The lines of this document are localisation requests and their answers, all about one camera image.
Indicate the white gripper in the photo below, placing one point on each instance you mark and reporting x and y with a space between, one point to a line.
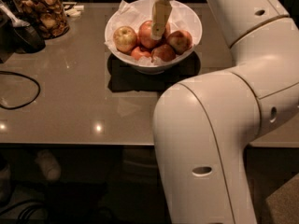
161 12

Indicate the large red apple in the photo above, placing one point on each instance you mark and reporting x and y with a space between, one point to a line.
144 34

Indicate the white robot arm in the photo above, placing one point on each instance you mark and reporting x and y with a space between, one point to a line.
202 124

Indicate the white ceramic bowl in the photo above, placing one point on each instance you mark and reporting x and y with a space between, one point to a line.
134 14

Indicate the red apple at back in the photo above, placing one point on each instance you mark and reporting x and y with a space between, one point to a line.
167 30

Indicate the red-yellow apple at right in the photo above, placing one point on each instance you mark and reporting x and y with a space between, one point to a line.
180 41

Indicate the red apple front right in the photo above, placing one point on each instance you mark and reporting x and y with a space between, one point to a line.
164 52

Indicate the yellow-green apple at left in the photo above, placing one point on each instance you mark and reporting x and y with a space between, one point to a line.
125 39

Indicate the red apple front left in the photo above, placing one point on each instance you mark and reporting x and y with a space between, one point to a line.
139 52

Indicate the small white items on table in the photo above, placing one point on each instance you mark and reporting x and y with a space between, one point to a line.
73 10

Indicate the glass jar of dried chips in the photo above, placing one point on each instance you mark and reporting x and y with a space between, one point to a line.
47 16

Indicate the black appliance with white scoop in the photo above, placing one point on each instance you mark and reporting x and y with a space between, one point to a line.
25 38

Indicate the white shoe under table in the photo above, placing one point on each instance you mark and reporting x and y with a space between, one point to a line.
48 165

